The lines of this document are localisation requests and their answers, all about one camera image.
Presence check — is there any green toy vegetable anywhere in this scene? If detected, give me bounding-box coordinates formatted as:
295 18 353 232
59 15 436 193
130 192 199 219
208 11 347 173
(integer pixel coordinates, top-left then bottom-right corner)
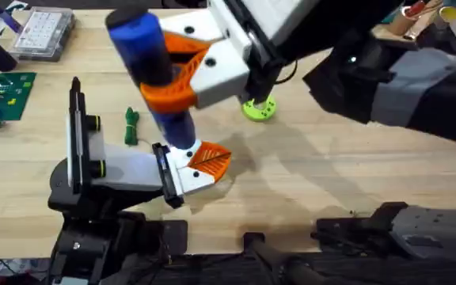
123 106 141 146

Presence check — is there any black upright wrist plate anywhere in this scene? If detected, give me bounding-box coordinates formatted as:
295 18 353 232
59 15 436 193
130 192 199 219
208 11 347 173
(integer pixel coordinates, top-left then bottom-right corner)
66 76 91 196

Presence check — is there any green disc with holes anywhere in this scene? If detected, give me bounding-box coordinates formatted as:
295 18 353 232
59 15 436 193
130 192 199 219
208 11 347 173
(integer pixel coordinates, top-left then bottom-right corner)
241 94 277 123

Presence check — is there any clear plastic parts box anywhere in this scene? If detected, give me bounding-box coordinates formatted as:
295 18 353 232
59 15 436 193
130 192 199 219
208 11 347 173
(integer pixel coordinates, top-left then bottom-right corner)
8 6 75 63

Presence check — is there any heap of tubes and tools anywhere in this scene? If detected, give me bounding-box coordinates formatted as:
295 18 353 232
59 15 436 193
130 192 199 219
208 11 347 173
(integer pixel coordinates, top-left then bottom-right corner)
370 0 456 56

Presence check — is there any blue electric screwdriver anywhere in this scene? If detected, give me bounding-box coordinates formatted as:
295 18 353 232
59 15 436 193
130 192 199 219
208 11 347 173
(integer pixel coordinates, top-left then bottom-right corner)
104 6 197 150

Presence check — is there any black rail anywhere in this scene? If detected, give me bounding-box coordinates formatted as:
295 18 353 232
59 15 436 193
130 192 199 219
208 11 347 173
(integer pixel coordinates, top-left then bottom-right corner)
0 232 456 285

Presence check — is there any purple-handled tool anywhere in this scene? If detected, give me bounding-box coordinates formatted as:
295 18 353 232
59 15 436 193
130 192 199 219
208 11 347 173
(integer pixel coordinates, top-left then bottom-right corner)
0 0 24 33

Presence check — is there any black cable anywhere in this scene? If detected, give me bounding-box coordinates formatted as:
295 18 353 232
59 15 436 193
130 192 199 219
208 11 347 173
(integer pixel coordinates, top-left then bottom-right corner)
274 59 298 86

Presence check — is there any green board with toy blocks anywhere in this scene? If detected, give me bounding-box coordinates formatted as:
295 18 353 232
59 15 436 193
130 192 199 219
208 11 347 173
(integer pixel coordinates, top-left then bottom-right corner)
0 72 37 129

